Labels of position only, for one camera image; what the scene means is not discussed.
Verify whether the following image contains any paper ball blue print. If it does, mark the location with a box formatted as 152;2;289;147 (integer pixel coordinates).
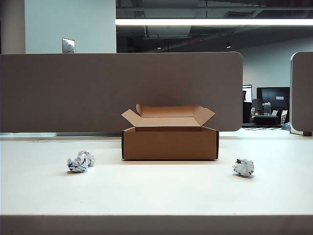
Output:
77;150;96;167
67;157;88;173

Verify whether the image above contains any paper ball black print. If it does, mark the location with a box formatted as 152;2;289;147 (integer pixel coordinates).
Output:
232;158;255;177

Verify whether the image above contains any open brown cardboard box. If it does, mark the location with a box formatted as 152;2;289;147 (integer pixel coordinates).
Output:
121;104;220;162

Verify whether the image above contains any wide brown desk divider panel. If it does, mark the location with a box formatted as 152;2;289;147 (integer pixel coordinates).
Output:
0;51;245;133

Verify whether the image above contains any small lit computer monitor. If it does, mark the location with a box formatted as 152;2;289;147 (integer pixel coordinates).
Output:
243;84;253;103

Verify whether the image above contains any black low seat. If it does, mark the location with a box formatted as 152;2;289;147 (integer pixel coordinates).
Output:
252;115;280;125

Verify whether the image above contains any long ceiling light strip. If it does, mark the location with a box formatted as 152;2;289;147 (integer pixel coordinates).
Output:
115;19;313;26

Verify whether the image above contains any large black display screen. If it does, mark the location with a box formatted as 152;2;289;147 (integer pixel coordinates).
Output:
256;87;291;109

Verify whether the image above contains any narrow brown desk divider panel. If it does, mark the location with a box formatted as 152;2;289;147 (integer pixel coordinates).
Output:
290;51;313;136

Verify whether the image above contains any metal wall plate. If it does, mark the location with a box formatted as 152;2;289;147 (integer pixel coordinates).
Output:
62;37;76;54

